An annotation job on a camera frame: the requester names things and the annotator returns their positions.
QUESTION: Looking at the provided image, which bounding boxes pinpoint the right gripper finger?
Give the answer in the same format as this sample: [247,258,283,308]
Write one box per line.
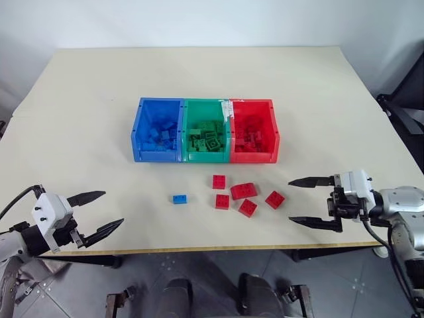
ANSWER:
[288,215,344,234]
[288,176,336,189]

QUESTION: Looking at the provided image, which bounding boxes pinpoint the brown strap with buckle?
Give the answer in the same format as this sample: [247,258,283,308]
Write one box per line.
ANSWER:
[15,258,69,307]

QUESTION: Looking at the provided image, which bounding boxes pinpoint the dark rounded shape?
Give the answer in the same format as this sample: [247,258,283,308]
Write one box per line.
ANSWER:
[237,272,283,318]
[162,278,195,318]

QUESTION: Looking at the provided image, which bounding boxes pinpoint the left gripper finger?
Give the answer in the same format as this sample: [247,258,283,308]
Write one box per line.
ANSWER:
[67,190,107,207]
[78,217,125,250]

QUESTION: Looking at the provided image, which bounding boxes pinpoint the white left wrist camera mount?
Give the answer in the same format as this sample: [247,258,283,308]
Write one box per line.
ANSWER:
[30,193,74,255]

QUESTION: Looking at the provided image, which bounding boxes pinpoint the white torn tape strip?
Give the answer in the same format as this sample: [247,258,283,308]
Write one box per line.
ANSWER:
[219,99,235,121]

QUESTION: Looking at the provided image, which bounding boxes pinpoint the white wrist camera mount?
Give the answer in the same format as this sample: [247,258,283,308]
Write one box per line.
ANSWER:
[30,193,74,255]
[333,170,378,223]

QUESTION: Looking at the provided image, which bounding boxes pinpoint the black table crossbar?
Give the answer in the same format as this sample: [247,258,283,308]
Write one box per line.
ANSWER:
[290,246,382,263]

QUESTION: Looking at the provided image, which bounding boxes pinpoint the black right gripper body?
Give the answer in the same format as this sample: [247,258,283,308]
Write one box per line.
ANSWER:
[327,185,366,220]

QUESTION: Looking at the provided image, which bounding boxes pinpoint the large red sloped brick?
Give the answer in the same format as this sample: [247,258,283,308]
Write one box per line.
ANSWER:
[230,182,261,201]

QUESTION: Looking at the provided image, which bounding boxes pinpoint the small red square brick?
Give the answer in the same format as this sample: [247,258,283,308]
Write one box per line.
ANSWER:
[264,189,287,211]
[238,197,259,219]
[214,193,231,211]
[211,174,228,190]

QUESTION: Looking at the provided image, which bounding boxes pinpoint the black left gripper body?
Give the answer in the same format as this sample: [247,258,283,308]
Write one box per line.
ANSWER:
[52,217,88,250]

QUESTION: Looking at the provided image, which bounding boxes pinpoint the blue plastic bin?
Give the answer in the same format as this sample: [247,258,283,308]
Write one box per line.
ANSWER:
[130,96,185,164]

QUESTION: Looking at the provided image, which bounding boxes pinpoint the green plastic bin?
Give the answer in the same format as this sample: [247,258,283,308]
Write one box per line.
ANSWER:
[181,97,233,164]

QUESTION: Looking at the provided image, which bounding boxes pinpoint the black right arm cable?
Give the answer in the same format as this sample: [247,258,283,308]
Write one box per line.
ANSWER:
[362,217,421,318]

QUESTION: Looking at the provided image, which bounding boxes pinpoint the red plastic bin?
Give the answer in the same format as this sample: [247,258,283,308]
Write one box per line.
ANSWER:
[228,97,282,164]

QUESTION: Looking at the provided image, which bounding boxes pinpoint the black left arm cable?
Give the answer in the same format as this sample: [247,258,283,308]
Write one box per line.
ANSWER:
[0,184,46,220]

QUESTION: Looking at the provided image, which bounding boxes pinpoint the brown metal frame piece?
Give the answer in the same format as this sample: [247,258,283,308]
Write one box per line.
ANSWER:
[280,284,313,318]
[105,286,137,318]

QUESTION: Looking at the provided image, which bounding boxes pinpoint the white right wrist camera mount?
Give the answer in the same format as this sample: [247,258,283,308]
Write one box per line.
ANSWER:
[333,170,378,223]

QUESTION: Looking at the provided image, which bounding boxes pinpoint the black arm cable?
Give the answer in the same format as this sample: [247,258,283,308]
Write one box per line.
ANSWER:
[362,217,421,318]
[0,184,46,220]

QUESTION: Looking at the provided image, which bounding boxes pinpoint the black metal stand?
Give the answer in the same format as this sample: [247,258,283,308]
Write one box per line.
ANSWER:
[375,49,424,160]

